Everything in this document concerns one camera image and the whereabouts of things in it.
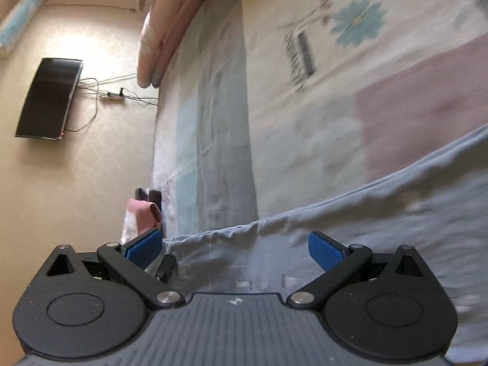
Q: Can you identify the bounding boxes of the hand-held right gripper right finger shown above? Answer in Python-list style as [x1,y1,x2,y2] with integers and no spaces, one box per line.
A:
[286,231,428,310]

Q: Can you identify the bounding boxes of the dark cloth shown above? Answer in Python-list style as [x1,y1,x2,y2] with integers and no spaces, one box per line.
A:
[135,187,163,215]

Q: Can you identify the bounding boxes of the black flat screen television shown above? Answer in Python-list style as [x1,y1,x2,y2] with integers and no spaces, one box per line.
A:
[14,57,84,142]

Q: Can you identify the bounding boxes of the thin wall cable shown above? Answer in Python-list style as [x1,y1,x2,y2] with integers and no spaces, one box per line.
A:
[62,72,160,133]

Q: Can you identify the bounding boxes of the pink floral quilt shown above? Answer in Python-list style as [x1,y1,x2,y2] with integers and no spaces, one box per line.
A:
[135,0,219,89]

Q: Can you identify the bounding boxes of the light blue printed pants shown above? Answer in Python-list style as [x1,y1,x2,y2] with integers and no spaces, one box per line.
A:
[162,123,488,366]

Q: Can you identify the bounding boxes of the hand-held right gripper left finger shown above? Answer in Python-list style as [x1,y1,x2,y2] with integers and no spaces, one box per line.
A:
[46,228,188,310]

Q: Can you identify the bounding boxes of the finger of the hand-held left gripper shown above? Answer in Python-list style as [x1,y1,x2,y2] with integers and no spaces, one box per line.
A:
[153,253,178,281]

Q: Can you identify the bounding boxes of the pink and white cloth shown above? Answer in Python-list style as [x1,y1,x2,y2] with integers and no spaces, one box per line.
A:
[120,197,164,245]

